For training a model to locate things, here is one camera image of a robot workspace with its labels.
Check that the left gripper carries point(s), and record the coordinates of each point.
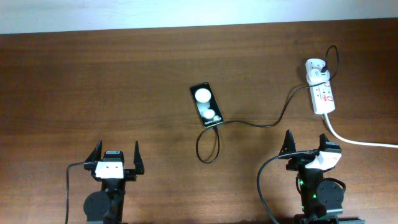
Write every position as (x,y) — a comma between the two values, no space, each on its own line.
(131,173)

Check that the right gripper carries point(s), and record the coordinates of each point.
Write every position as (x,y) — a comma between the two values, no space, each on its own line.
(288,145)

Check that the black Samsung smartphone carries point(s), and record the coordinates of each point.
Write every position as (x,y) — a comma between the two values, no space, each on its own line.
(206,105)

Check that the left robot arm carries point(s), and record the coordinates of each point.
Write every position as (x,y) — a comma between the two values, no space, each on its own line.
(106,205)

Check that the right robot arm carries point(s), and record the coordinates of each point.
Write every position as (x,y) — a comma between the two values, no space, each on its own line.
(321,197)

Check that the white USB charger plug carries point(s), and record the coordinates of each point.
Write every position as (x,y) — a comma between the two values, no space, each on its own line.
(316,76)

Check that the white power strip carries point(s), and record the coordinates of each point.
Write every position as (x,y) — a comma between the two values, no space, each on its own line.
(321,94)

